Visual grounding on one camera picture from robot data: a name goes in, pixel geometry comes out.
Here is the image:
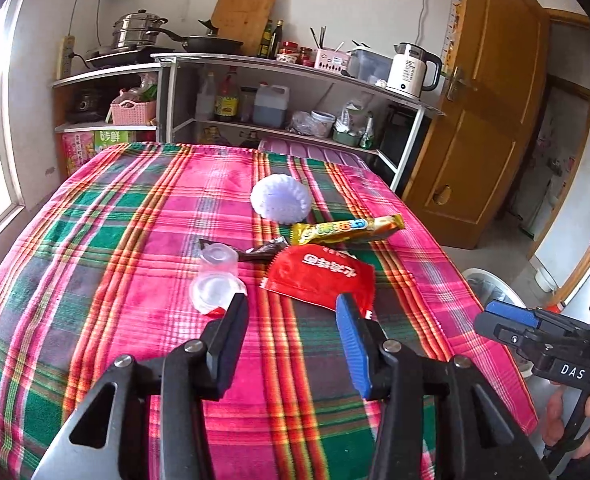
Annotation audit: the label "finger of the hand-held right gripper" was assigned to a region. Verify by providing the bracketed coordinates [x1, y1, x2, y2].
[474, 311, 590, 362]
[485, 299, 590, 341]

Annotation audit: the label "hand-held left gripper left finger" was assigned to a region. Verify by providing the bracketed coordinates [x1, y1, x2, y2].
[30, 291, 250, 480]

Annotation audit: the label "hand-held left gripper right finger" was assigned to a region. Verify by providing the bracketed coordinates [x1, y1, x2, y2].
[335, 292, 550, 480]

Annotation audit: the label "white waste bin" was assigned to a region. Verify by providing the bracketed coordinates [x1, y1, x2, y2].
[462, 267, 528, 321]

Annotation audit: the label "clear jelly cup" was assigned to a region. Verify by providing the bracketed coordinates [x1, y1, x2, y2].
[199, 242, 240, 278]
[190, 272, 248, 316]

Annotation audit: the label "red snack packet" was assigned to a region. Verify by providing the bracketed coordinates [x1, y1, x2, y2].
[260, 242, 376, 321]

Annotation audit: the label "dark brown wrapper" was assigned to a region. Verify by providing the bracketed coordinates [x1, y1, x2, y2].
[197, 236, 288, 263]

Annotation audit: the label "yellow candy wrapper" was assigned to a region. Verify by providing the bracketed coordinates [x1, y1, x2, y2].
[291, 213, 406, 246]

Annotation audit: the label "person's right hand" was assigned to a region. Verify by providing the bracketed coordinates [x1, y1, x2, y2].
[542, 387, 590, 461]

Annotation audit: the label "white basin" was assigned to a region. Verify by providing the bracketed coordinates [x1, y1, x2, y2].
[534, 267, 558, 291]

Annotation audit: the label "pink green plaid tablecloth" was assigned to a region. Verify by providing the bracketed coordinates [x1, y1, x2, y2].
[0, 141, 540, 480]

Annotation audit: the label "wooden door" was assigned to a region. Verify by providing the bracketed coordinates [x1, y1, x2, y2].
[402, 0, 550, 251]

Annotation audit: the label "pink lid storage box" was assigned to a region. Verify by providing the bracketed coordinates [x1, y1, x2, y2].
[257, 135, 370, 171]

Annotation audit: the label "green small basket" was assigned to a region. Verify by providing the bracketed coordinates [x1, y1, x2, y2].
[332, 127, 368, 147]

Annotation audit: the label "white plastic tub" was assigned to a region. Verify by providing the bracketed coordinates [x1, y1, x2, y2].
[310, 110, 336, 138]

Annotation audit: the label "crumpled clear plastic bag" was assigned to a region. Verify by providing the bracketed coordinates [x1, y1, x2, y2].
[287, 110, 318, 136]

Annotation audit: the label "white food bags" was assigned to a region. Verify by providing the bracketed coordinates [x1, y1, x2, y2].
[336, 100, 370, 133]

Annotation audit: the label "green yellow cardboard box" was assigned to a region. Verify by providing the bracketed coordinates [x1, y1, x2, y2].
[94, 129, 140, 153]

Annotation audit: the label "dark glass jar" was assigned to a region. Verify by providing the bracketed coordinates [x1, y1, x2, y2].
[239, 86, 256, 123]

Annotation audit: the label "white jerrycan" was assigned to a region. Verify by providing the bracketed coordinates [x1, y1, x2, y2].
[252, 82, 290, 128]

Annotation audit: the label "cooking oil bottle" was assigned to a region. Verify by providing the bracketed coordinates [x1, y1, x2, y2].
[214, 66, 240, 122]

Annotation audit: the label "clear plastic bottle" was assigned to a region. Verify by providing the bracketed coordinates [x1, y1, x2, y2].
[195, 72, 216, 121]

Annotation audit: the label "pink cardboard box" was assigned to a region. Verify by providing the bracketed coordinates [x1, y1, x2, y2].
[60, 132, 98, 177]

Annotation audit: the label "pink plastic basket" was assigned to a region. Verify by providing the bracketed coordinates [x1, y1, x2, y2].
[110, 99, 158, 126]

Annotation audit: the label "white electric kettle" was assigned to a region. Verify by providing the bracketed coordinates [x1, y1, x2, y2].
[386, 42, 443, 100]

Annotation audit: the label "black cooker pot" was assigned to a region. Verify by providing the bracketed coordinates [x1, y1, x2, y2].
[65, 87, 106, 123]

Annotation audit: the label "clear water filter jug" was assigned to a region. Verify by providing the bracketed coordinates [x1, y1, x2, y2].
[349, 47, 393, 83]

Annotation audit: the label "white kitchen shelf unit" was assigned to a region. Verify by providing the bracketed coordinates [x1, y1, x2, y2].
[152, 52, 446, 196]

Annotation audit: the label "pink utensil holder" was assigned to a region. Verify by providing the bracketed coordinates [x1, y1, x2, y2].
[315, 47, 353, 72]

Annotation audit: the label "black frying pan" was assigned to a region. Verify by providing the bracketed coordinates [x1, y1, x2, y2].
[147, 27, 244, 55]

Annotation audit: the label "black induction cooker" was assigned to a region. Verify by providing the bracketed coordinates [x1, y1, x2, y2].
[85, 46, 160, 68]

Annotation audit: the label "wooden cutting board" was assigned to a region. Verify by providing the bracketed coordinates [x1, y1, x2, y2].
[210, 0, 278, 57]

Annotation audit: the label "stainless steamer pot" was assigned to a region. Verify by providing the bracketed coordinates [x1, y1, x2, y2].
[112, 9, 168, 51]

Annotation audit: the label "beige power strip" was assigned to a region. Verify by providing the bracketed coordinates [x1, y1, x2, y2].
[59, 35, 74, 77]

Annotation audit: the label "metal door handle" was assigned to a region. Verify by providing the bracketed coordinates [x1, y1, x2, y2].
[445, 65, 478, 102]

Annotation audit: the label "wall calendar strip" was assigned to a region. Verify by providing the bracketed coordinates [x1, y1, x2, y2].
[440, 0, 463, 66]

